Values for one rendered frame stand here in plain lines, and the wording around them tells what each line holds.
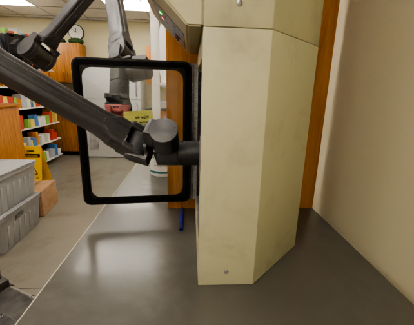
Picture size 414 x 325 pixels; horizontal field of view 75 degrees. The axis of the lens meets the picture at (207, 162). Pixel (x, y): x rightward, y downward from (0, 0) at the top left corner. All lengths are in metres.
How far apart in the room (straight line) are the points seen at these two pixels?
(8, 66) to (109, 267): 0.44
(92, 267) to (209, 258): 0.26
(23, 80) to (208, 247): 0.47
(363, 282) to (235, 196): 0.33
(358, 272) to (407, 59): 0.46
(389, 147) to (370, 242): 0.24
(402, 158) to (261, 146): 0.34
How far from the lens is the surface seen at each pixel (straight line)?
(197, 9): 0.47
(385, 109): 0.76
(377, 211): 0.77
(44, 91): 0.62
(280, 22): 0.51
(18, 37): 1.36
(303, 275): 0.65
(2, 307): 1.85
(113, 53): 0.90
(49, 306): 0.61
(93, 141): 0.78
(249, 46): 0.47
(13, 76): 0.63
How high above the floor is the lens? 1.31
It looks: 15 degrees down
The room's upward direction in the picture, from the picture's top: 1 degrees clockwise
